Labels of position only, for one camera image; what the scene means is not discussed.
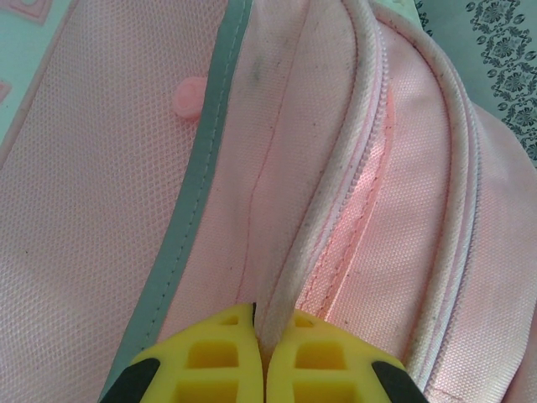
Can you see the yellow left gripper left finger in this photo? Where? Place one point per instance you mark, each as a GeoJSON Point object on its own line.
{"type": "Point", "coordinates": [210, 336]}

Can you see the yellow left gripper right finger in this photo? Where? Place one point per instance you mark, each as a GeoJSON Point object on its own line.
{"type": "Point", "coordinates": [327, 336]}

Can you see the pink backpack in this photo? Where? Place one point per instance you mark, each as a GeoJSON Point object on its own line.
{"type": "Point", "coordinates": [126, 168]}

